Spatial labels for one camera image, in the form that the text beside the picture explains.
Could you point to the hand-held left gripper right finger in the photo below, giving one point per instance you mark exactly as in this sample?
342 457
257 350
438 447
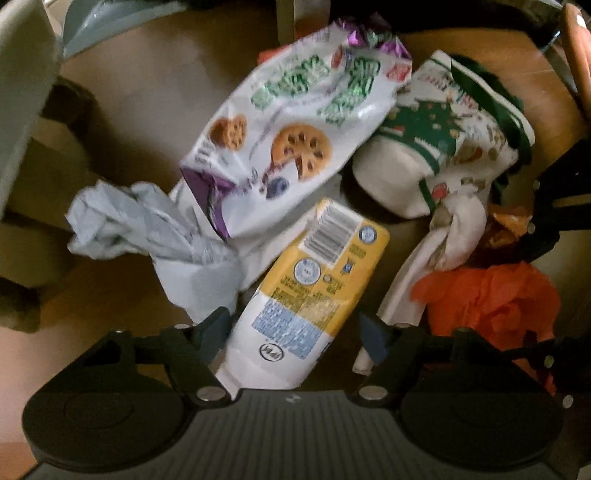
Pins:
374 334

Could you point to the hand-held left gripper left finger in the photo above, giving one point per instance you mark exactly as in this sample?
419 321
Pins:
217 325

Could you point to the pale furniture panel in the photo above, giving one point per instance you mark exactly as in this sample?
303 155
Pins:
23 83

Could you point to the crumpled grey plastic bag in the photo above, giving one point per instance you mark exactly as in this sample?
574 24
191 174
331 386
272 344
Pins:
138 221

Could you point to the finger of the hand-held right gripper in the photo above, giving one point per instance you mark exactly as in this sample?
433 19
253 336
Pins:
545 207
551 364

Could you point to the festive tree print cloth bag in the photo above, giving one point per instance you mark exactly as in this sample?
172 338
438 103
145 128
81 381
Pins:
415 129

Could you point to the white cookie snack bag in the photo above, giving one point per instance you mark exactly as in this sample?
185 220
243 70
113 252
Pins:
286 115

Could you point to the orange foil wrapper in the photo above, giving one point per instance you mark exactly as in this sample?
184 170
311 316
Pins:
505 226

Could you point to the grey plastic sheet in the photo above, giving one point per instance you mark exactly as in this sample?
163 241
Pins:
106 23

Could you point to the yellow and white food packet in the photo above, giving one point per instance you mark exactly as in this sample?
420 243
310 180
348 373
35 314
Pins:
314 286

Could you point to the orange plastic bag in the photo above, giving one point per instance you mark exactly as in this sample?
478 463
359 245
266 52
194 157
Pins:
485 300

